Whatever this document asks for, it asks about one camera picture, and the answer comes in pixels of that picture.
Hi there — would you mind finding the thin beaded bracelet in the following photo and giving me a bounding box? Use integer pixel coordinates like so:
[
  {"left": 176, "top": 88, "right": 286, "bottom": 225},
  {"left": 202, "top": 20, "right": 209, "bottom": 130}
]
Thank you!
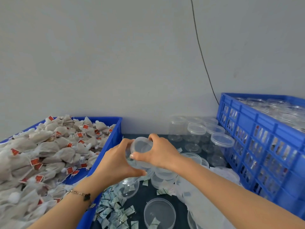
[{"left": 67, "top": 188, "right": 93, "bottom": 203}]

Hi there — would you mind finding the person's left forearm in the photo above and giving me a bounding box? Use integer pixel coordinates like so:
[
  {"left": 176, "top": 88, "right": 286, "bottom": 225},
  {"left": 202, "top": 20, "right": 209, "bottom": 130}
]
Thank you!
[{"left": 29, "top": 176, "right": 106, "bottom": 229}]

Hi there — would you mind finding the person's right hand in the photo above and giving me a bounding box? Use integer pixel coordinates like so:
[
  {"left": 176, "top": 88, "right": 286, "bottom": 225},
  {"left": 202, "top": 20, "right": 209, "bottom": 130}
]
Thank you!
[{"left": 130, "top": 133, "right": 185, "bottom": 172}]

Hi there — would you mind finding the blue plastic tray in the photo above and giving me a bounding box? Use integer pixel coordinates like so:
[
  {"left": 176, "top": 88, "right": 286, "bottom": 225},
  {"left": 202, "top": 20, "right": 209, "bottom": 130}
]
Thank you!
[{"left": 0, "top": 117, "right": 124, "bottom": 229}]

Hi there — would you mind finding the pile of tea bags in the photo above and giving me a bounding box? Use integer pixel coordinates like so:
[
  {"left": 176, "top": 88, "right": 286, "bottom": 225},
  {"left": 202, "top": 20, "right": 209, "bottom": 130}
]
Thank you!
[{"left": 0, "top": 115, "right": 116, "bottom": 229}]

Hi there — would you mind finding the pile of green desiccant packets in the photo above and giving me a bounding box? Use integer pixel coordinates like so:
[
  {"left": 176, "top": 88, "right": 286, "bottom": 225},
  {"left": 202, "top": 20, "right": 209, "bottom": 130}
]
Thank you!
[{"left": 93, "top": 176, "right": 177, "bottom": 229}]

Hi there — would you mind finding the group of lidded jars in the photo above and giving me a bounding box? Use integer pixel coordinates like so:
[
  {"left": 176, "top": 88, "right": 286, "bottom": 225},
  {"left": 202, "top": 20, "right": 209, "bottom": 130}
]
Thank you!
[{"left": 168, "top": 116, "right": 235, "bottom": 167}]

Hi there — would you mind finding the blue slatted crate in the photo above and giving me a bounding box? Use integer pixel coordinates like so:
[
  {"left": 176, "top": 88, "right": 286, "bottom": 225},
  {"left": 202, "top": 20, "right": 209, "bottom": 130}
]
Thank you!
[{"left": 216, "top": 93, "right": 305, "bottom": 220}]

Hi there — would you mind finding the black cable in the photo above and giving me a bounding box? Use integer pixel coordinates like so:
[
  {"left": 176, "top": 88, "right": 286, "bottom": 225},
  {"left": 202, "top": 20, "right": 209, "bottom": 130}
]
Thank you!
[{"left": 190, "top": 0, "right": 220, "bottom": 105}]

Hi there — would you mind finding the pile of white label papers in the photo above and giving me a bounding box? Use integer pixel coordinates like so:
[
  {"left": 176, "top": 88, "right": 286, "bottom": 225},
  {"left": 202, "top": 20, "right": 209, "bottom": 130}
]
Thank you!
[{"left": 157, "top": 164, "right": 241, "bottom": 229}]

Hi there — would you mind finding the person's right forearm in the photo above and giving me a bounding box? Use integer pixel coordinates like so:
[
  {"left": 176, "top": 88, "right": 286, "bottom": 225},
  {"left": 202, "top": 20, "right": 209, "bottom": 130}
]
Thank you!
[{"left": 174, "top": 155, "right": 305, "bottom": 229}]

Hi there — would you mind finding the clear plastic jar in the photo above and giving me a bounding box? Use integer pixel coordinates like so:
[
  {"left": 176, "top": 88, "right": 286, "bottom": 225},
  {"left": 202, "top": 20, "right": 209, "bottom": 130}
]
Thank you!
[{"left": 129, "top": 137, "right": 154, "bottom": 170}]

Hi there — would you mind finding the person's left hand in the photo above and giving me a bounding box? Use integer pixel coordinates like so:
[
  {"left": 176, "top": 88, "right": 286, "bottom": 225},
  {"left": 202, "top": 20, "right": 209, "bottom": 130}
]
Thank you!
[{"left": 93, "top": 138, "right": 147, "bottom": 190}]

